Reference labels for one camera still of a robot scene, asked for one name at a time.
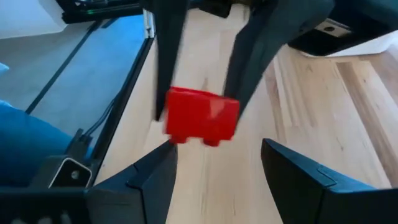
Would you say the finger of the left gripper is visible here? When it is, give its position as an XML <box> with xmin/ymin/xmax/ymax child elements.
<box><xmin>223</xmin><ymin>0</ymin><xmax>335</xmax><ymax>116</ymax></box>
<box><xmin>141</xmin><ymin>0</ymin><xmax>189</xmax><ymax>121</ymax></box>

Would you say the red toy brick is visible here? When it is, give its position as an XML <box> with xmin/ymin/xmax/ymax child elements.
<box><xmin>164</xmin><ymin>86</ymin><xmax>241</xmax><ymax>147</ymax></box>

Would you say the person's leg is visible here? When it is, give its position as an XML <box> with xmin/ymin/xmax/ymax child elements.
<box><xmin>0</xmin><ymin>99</ymin><xmax>75</xmax><ymax>188</ymax></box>

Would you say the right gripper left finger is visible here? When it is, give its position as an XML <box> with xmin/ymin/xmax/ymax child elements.
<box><xmin>85</xmin><ymin>141</ymin><xmax>178</xmax><ymax>224</ymax></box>

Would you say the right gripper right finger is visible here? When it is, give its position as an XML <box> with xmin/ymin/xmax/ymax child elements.
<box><xmin>261</xmin><ymin>138</ymin><xmax>398</xmax><ymax>224</ymax></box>

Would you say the black aluminium table frame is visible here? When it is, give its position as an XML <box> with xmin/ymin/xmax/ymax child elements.
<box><xmin>71</xmin><ymin>35</ymin><xmax>156</xmax><ymax>187</ymax></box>

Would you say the white plastic bin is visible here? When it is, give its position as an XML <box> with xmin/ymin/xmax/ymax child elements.
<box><xmin>303</xmin><ymin>29</ymin><xmax>398</xmax><ymax>59</ymax></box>

